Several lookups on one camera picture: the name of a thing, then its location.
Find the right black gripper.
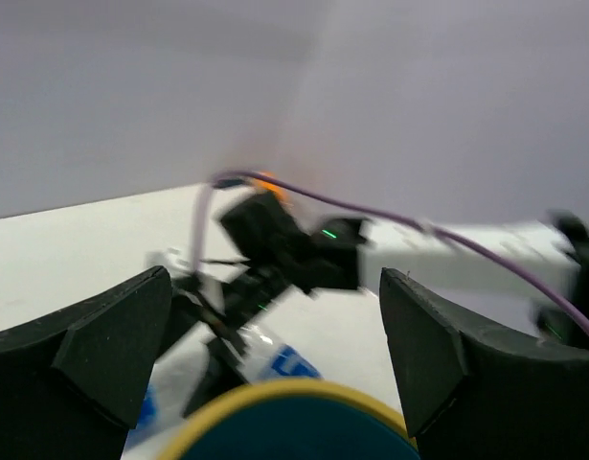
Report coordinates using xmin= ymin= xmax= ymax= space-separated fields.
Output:
xmin=219 ymin=192 xmax=367 ymax=292

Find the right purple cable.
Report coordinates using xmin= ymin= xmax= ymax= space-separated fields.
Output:
xmin=212 ymin=170 xmax=589 ymax=351

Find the orange juice bottle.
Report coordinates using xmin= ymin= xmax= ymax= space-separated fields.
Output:
xmin=252 ymin=178 xmax=288 ymax=203

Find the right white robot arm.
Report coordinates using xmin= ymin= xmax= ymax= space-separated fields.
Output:
xmin=219 ymin=192 xmax=589 ymax=349

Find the blue label bottle large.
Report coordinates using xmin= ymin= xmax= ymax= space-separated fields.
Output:
xmin=123 ymin=323 xmax=321 ymax=459

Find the teal bin with tan rim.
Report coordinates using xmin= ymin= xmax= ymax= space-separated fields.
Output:
xmin=158 ymin=379 xmax=419 ymax=459

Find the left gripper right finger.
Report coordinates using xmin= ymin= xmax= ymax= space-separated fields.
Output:
xmin=379 ymin=268 xmax=589 ymax=460

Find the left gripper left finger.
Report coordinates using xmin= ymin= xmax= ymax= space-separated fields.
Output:
xmin=0 ymin=266 xmax=171 ymax=459

